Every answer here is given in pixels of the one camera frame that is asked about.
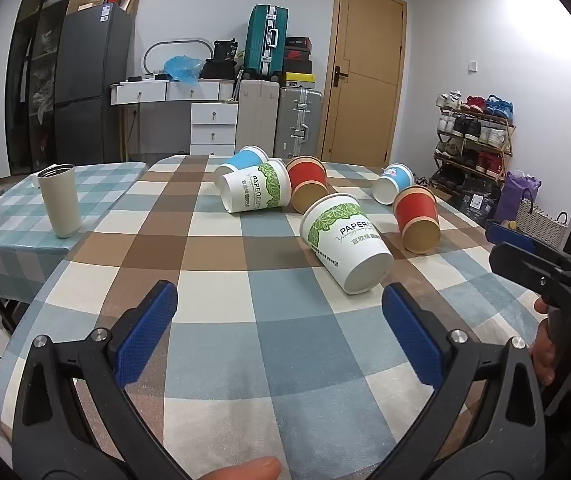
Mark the person's left hand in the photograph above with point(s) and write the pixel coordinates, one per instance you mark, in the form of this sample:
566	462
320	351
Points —
245	470

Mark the silver suitcase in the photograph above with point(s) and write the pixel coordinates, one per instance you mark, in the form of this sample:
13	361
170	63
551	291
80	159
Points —
298	122

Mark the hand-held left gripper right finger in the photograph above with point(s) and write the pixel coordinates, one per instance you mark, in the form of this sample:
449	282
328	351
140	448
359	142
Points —
413	332

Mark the teal checked tablecloth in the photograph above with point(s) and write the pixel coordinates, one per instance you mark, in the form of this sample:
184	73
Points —
15	210

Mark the white drawer unit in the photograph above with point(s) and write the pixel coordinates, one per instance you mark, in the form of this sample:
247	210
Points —
214	127

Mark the oval mirror frame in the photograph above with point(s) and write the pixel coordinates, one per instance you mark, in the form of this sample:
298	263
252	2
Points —
175	42

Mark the blue plastic bag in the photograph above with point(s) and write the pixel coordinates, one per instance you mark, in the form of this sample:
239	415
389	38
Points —
183	69

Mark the stack of dark shoe boxes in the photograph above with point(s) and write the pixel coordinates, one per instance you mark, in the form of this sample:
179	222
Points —
298	55

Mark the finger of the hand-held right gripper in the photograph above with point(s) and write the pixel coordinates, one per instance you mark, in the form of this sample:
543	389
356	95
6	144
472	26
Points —
508	236
525	265

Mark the purple bag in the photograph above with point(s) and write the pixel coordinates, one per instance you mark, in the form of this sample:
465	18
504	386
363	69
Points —
515	197

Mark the woven basket bag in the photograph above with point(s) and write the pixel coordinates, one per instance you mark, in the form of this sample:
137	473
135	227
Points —
540	225

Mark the beige tumbler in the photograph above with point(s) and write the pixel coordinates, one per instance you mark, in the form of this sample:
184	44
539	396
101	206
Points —
60	205

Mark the dark glass cabinet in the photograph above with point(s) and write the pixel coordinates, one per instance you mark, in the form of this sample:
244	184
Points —
30	85

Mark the person's right hand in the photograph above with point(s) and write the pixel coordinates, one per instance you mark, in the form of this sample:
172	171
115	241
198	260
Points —
545	355

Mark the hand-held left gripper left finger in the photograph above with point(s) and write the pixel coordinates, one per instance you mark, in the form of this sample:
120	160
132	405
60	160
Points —
148	330

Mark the white paper cup green print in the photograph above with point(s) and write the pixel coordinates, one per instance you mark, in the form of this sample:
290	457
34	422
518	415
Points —
253	187
345	240

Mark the brown blue checked tablecloth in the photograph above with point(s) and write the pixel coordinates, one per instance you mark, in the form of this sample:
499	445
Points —
265	335

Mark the red paper cup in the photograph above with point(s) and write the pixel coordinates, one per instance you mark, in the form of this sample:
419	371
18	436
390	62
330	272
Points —
308	180
415	215

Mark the black bag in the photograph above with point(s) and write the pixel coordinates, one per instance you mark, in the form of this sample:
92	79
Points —
220	60

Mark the teal suitcase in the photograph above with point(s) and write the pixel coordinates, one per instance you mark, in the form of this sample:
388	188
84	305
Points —
265	40

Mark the beige suitcase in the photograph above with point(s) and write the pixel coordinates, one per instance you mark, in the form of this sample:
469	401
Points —
258	115

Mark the wooden shoe rack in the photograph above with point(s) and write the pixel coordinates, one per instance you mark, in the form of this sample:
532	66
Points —
473	145

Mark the white dressing table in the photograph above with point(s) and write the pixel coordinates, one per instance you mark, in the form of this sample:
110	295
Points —
165	92

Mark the wooden door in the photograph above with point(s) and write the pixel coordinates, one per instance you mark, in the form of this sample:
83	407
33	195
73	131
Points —
360	75

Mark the blue paper cup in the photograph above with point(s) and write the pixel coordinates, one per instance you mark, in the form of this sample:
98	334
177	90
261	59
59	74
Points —
395	182
240	157

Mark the dark grey refrigerator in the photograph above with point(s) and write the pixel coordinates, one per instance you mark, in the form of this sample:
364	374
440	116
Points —
90	85

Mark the yellow box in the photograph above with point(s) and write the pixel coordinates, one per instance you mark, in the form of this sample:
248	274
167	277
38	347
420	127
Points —
300	80

